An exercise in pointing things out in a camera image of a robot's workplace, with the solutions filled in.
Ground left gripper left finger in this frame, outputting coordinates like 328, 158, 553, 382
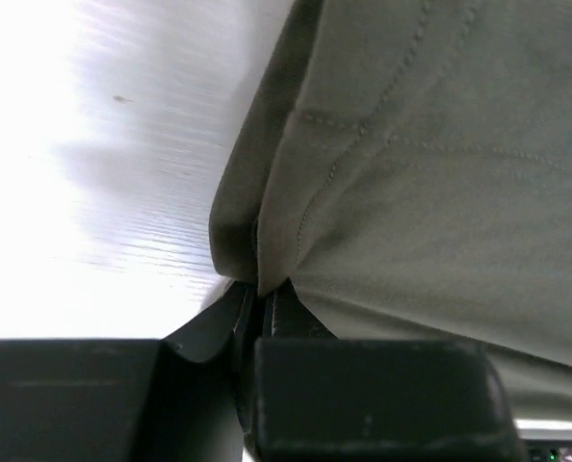
0, 283, 255, 461

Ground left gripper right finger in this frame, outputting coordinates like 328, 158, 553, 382
252, 283, 528, 461

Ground olive green shorts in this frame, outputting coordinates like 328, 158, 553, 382
209, 1, 572, 420

